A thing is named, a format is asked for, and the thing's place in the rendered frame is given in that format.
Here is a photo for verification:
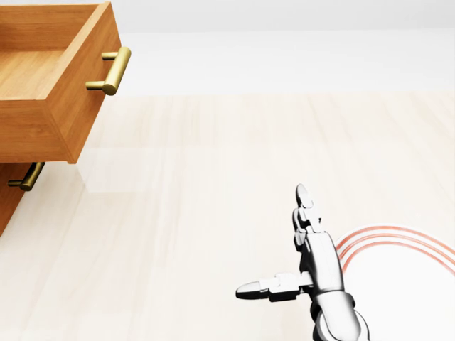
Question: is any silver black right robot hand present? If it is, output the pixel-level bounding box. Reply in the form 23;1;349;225
235;183;351;305

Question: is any white plate with red rings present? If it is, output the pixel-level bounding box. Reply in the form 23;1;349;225
335;224;455;341

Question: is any closed wooden drawer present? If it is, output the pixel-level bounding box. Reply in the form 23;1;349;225
0;162;41;237

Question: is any open wooden drawer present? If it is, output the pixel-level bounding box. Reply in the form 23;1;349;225
0;1;123;165

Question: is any brass drawer handle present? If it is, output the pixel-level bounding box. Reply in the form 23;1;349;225
7;161;46;193
85;46;132;97

